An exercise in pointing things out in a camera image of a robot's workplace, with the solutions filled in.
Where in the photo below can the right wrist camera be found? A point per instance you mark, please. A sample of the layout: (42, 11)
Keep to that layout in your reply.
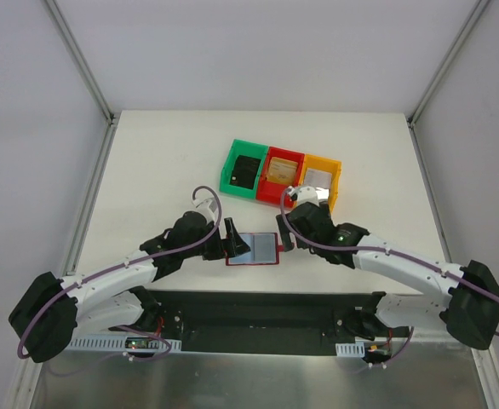
(307, 194)

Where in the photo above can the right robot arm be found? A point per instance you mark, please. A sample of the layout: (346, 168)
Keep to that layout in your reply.
(461, 300)

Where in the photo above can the left white cable duct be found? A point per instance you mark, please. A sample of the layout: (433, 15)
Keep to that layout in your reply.
(123, 343)

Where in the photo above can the black VIP card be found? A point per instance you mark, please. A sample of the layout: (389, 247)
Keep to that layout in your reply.
(244, 172)

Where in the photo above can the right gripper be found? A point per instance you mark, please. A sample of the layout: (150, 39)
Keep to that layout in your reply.
(295, 226)

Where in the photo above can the right aluminium table rail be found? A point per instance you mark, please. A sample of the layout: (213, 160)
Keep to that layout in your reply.
(430, 195)

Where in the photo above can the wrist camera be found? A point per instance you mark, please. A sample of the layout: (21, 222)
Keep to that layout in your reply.
(207, 208)
(307, 194)

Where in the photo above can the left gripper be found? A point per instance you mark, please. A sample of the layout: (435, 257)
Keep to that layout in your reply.
(228, 238)

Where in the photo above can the green plastic bin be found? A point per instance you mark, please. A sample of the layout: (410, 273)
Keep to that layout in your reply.
(247, 148)

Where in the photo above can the red leather card holder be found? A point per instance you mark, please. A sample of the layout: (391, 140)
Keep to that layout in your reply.
(263, 250)

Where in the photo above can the gold VIP card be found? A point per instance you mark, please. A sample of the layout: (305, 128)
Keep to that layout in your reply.
(281, 171)

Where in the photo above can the right aluminium frame post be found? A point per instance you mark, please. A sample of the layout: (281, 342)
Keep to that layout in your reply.
(468, 26)

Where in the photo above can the aluminium table rail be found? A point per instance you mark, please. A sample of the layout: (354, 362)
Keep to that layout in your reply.
(430, 195)
(84, 215)

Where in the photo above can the silver VIP card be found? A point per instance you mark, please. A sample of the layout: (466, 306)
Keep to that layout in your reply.
(320, 180)

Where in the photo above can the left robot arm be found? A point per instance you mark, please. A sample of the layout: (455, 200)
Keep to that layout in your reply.
(51, 310)

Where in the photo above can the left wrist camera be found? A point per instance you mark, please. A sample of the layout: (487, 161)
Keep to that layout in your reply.
(207, 208)

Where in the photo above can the white cable duct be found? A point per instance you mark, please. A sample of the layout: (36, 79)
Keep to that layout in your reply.
(350, 350)
(123, 343)

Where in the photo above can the left aluminium frame post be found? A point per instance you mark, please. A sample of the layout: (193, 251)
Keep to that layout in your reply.
(79, 60)

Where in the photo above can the aluminium frame post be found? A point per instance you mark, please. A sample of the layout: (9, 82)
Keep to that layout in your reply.
(79, 60)
(468, 26)

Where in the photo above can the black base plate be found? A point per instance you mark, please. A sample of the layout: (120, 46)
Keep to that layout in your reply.
(265, 323)

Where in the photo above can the right white cable duct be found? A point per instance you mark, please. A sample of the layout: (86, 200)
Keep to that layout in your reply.
(350, 350)

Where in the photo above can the yellow plastic bin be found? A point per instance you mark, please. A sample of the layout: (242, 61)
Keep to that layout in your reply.
(326, 164)

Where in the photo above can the left aluminium table rail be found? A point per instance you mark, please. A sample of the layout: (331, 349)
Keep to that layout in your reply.
(84, 215)

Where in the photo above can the red plastic bin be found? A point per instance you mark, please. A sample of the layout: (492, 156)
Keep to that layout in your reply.
(268, 192)

